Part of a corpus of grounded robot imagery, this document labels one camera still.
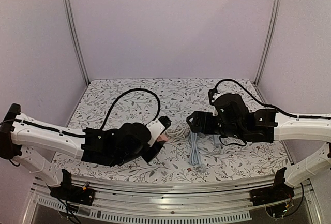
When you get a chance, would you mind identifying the pink small charger plug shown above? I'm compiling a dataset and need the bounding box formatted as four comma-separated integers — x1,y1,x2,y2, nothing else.
157,133,169,142

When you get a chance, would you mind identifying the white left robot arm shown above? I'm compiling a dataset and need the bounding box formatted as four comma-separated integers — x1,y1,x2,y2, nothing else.
1,103,171,200

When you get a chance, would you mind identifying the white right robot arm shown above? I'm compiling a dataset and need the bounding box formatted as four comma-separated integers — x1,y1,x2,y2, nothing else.
186,93,330,201

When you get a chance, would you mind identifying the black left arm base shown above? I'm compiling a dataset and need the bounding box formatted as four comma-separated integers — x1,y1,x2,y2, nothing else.
49,169,96,206

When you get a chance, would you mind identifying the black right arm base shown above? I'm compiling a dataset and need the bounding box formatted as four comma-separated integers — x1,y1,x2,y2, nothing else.
249,167,294,206

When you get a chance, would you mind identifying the light blue power strip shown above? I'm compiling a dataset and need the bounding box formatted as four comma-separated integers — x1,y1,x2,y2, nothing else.
213,135,222,153

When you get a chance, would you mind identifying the floral patterned table mat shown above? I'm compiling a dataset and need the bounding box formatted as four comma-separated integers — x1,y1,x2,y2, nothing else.
52,78,289,184

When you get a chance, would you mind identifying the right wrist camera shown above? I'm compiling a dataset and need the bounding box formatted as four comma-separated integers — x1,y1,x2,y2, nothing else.
208,88,220,116

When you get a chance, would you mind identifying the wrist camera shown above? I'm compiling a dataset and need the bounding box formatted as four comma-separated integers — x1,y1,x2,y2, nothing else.
146,116,171,147
208,88,220,116

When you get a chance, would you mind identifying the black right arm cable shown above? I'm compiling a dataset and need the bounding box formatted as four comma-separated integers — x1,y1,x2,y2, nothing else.
213,79,331,120

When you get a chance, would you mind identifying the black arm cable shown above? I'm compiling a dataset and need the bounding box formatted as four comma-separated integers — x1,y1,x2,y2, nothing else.
213,79,331,120
23,87,161,138

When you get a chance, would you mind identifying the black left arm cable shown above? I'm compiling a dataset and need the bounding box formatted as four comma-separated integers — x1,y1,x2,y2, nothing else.
23,87,161,138

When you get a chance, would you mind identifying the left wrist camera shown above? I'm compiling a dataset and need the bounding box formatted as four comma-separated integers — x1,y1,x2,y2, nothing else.
146,116,171,147

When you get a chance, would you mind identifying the aluminium front table rail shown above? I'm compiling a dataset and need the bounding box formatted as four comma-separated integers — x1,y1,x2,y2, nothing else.
22,172,324,224

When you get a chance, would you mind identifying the light blue coiled cable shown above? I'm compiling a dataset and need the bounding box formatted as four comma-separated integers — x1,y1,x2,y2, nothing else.
187,132,207,173

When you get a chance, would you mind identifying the cream coiled power cable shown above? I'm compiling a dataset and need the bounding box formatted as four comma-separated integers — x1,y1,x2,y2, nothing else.
165,125,191,139

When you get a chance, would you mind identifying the right aluminium frame post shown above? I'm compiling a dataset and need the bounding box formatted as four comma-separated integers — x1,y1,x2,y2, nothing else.
253,0,281,88

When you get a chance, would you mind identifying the aluminium frame post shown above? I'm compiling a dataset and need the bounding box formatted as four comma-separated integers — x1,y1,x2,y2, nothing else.
253,0,281,88
63,0,91,86

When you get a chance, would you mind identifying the left aluminium frame post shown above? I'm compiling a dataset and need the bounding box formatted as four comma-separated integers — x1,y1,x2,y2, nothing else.
63,0,91,86

